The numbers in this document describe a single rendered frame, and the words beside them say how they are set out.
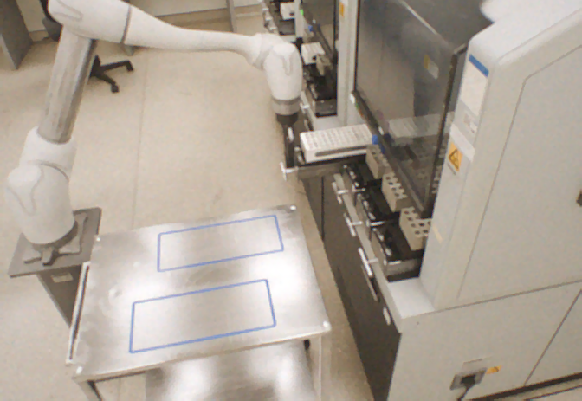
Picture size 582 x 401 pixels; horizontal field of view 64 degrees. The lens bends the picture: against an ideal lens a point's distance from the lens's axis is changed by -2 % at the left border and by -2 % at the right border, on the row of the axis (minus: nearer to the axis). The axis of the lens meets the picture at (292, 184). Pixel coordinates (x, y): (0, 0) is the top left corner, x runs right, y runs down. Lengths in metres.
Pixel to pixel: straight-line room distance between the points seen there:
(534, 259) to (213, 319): 0.81
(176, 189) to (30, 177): 1.43
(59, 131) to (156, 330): 0.74
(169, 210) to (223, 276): 1.50
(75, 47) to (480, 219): 1.16
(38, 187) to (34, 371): 1.02
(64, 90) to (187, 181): 1.46
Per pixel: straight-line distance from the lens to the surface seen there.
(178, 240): 1.39
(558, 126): 1.03
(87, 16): 1.29
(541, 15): 0.94
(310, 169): 1.60
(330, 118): 1.97
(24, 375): 2.35
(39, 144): 1.67
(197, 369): 1.77
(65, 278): 1.73
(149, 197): 2.85
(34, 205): 1.54
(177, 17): 5.10
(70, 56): 1.52
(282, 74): 1.41
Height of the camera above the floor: 1.80
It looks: 41 degrees down
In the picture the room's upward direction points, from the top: 3 degrees counter-clockwise
